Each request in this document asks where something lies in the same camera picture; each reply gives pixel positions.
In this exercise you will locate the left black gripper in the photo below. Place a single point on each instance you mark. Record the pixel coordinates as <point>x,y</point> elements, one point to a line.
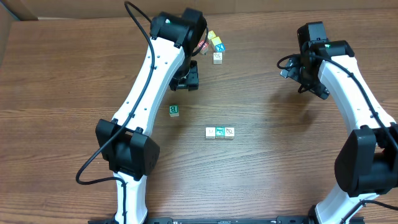
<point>185,82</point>

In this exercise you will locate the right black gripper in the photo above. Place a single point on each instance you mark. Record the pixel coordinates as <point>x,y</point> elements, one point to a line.
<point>292,73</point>

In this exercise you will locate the yellow wooden block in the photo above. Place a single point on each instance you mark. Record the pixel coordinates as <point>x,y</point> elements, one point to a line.
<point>215,41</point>
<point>211,35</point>
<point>174,110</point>

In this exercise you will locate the red letter wooden block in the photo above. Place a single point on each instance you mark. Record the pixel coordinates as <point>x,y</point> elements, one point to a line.
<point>203,46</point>

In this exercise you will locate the white swirl wooden block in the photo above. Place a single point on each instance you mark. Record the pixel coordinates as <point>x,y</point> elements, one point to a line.
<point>210,132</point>

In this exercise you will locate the green picture wooden block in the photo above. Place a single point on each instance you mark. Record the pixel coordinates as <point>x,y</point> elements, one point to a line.
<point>220,132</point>

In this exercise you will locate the white leaf wooden block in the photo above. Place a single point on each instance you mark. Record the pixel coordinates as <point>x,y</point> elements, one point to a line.
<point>229,133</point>

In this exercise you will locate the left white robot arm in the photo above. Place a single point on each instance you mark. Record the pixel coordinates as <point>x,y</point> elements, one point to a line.
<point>125,141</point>

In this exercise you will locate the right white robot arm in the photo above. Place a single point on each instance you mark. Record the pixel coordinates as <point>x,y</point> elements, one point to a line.
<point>366,166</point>

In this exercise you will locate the white drawing wooden block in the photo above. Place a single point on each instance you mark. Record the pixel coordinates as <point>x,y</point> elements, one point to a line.
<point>217,58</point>

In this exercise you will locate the blue X wooden block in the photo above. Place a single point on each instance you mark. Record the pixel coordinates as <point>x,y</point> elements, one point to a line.
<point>220,48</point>

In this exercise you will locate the yellow top wooden block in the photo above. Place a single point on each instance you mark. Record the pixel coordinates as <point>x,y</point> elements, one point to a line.
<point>211,35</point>

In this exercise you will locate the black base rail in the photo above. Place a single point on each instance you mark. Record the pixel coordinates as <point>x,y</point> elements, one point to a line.
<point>277,220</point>

